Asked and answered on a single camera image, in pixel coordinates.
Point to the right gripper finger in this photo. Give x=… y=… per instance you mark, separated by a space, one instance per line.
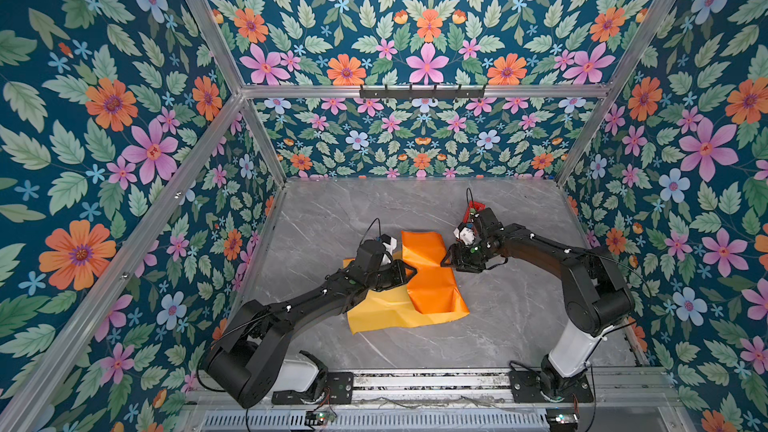
x=454 y=251
x=460 y=265

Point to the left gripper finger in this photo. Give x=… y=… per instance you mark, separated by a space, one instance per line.
x=389 y=284
x=403 y=272

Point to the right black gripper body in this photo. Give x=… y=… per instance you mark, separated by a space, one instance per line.
x=474 y=254

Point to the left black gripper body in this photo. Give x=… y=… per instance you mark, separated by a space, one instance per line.
x=384 y=276

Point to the yellow orange wrapping paper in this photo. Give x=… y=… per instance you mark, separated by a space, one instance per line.
x=432 y=297

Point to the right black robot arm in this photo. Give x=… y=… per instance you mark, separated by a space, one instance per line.
x=596 y=296

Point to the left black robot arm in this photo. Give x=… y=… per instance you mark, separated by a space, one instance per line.
x=249 y=361

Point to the red tape dispenser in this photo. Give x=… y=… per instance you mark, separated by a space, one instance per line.
x=472 y=209

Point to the left small circuit board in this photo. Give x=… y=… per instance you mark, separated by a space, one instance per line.
x=314 y=419

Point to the small circuit board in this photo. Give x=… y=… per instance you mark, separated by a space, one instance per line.
x=314 y=419
x=558 y=421

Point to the right small circuit board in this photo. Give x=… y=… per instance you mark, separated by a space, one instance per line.
x=558 y=421

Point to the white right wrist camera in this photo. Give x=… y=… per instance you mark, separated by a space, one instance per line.
x=465 y=234

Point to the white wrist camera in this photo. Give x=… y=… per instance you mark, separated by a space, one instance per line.
x=389 y=242
x=465 y=234

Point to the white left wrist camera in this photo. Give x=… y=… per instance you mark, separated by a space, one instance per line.
x=389 y=242

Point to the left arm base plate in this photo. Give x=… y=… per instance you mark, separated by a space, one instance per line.
x=335 y=388

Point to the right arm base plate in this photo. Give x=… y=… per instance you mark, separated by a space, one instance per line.
x=535 y=386

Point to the white slotted cable duct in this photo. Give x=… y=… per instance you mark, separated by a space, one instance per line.
x=378 y=420

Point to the black hook rail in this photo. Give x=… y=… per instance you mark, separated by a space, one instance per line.
x=439 y=92

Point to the aluminium mounting rail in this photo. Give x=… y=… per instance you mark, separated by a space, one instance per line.
x=621 y=394

